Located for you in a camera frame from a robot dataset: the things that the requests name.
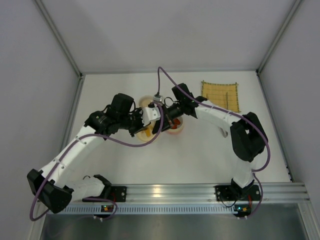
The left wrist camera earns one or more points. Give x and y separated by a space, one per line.
150 114

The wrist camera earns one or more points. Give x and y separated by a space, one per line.
150 114
158 98

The slotted cable duct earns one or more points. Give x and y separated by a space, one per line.
146 209

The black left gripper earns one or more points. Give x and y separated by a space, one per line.
138 122

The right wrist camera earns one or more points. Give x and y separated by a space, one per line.
158 98

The aluminium mounting rail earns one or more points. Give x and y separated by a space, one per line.
287 192

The steel food tongs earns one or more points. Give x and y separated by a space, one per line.
226 100

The red chicken drumstick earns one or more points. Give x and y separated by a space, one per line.
177 121

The pink lunch box bowl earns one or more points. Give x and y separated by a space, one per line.
176 129

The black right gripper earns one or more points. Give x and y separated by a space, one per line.
164 116

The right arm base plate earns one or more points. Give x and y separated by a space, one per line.
229 193

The orange lunch box bowl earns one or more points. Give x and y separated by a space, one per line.
145 101

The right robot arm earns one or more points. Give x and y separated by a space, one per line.
248 139

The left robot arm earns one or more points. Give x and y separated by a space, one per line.
51 185

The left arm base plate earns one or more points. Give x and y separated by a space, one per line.
118 194

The cream lunch box lid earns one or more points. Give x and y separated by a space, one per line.
146 135

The woven bamboo tray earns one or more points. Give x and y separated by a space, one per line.
215 93

